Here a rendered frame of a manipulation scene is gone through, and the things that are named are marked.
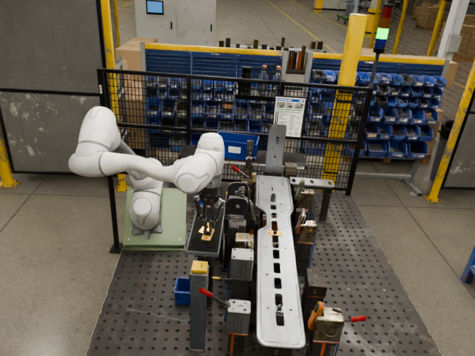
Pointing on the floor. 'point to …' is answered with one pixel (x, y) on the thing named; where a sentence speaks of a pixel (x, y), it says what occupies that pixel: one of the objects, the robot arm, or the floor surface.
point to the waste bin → (441, 147)
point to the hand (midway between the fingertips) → (208, 226)
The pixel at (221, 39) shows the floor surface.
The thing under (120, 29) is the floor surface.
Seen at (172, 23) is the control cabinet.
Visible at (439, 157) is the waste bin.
